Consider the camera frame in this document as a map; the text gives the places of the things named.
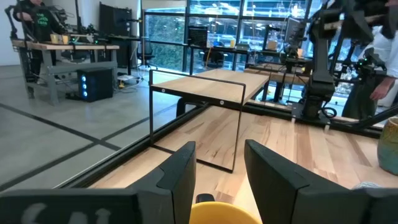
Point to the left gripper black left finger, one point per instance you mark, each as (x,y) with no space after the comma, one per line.
(174,186)

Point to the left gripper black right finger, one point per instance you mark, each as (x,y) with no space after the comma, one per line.
(280,193)

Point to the green blue glazed ceramic mug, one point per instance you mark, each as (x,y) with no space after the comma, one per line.
(388,146)

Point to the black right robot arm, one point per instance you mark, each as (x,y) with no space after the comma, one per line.
(321,68)

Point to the yellow mug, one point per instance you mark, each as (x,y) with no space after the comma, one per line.
(220,214)

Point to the black curved pipe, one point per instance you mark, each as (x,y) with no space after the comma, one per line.
(180,107)

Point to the yellow floor plug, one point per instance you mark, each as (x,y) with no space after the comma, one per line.
(121,84)

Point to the background wooden table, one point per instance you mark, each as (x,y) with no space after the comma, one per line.
(280,76)

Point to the black computer tower blue lights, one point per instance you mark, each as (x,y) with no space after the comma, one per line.
(96,84)

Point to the black office chair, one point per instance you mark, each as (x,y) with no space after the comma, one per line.
(146,51)

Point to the black computer monitor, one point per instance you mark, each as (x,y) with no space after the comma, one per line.
(293,29)

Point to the tall black cabinet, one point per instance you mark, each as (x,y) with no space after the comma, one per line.
(115,21)

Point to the person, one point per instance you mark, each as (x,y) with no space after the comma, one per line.
(388,53)
(43,21)

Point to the grey wooden-top workbench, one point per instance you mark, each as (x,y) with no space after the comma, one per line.
(62,46)

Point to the small yellow cup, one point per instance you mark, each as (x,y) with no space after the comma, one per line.
(65,39)
(54,38)

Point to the wooden shelf black metal frame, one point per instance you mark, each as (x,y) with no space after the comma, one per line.
(214,85)

